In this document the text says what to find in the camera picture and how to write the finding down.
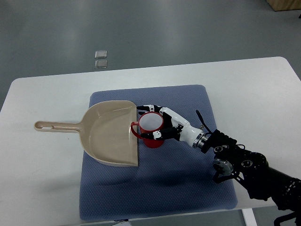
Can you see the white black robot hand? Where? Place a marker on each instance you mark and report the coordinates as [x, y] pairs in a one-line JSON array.
[[175, 126]]

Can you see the red cup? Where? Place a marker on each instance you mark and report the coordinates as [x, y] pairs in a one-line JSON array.
[[144, 128]]

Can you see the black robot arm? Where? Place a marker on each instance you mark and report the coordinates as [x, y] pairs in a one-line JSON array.
[[252, 171]]

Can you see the beige plastic dustpan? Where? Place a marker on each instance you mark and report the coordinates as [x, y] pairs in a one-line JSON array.
[[104, 132]]

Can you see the blue-grey textured mat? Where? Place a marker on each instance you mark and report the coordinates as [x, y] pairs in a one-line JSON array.
[[174, 178]]

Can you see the upper metal floor plate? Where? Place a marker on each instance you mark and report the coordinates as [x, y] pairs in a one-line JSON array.
[[100, 54]]

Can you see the white table leg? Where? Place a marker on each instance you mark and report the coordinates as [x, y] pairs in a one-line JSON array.
[[249, 217]]

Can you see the cardboard box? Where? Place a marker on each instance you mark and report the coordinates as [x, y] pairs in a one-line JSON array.
[[284, 5]]

